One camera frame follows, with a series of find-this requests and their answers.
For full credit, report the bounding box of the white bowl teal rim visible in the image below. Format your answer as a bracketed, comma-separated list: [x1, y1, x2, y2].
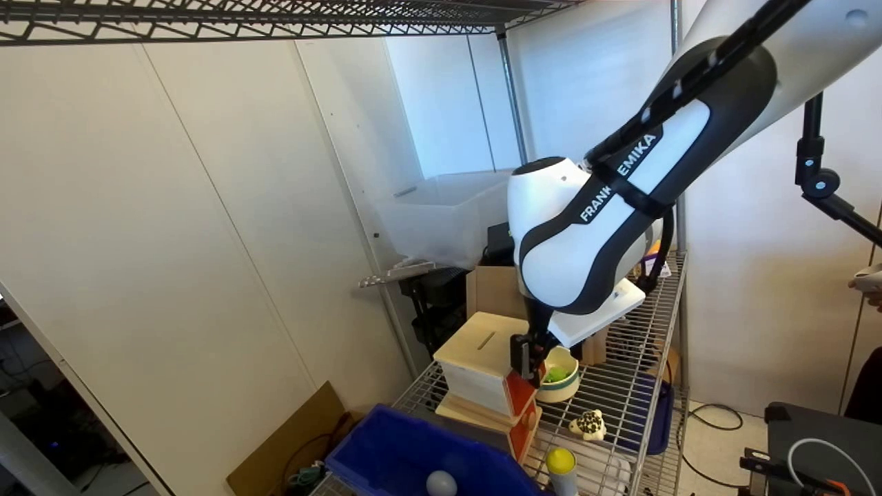
[534, 343, 583, 407]

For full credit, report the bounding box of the black perforated table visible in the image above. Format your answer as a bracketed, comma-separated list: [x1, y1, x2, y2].
[757, 400, 882, 496]

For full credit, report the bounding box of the black metal stand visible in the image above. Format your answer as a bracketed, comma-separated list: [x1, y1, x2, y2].
[397, 263, 470, 357]

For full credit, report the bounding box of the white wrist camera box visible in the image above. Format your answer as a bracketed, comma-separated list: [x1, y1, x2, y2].
[548, 276, 648, 349]

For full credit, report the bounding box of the white ball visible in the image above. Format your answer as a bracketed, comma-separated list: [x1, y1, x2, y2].
[424, 469, 459, 496]

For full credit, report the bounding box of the light wooden drawer box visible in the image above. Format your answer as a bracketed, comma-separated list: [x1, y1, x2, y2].
[429, 307, 532, 429]

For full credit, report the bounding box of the black floor cable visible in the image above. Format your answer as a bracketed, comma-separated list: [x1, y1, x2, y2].
[672, 397, 746, 435]

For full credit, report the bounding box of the person hand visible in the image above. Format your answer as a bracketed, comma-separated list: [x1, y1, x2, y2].
[845, 263, 882, 313]

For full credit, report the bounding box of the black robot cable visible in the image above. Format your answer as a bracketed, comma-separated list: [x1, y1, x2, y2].
[583, 0, 814, 296]

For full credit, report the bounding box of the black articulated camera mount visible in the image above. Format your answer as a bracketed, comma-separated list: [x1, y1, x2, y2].
[792, 90, 882, 247]

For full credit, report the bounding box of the grey wire shelf rack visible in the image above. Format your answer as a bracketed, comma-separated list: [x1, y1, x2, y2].
[0, 0, 692, 496]

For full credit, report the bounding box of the white spotted turtle toy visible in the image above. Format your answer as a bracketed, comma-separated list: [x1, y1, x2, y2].
[566, 407, 612, 442]

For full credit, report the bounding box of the grey metal bracket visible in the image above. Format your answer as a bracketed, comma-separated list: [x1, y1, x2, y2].
[351, 252, 441, 291]

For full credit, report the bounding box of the grey coiled cable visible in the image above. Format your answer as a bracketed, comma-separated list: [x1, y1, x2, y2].
[786, 433, 880, 496]

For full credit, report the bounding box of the large open cardboard box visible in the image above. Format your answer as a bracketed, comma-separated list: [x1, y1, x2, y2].
[462, 260, 612, 369]

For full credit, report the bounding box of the brown cardboard panel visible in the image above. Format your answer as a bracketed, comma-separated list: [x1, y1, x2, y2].
[222, 380, 352, 496]

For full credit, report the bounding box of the clear plastic tub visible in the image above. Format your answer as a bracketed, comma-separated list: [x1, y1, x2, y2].
[368, 168, 520, 276]

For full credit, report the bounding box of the orange handled clamp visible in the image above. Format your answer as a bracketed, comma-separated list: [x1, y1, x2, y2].
[739, 442, 855, 496]

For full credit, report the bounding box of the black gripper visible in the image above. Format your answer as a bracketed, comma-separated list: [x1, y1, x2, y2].
[506, 305, 559, 383]

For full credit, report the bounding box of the blue plastic bin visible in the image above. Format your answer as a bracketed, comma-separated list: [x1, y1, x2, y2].
[326, 401, 545, 496]

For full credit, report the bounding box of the blue storage tub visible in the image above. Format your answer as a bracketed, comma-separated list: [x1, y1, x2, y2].
[622, 372, 679, 456]

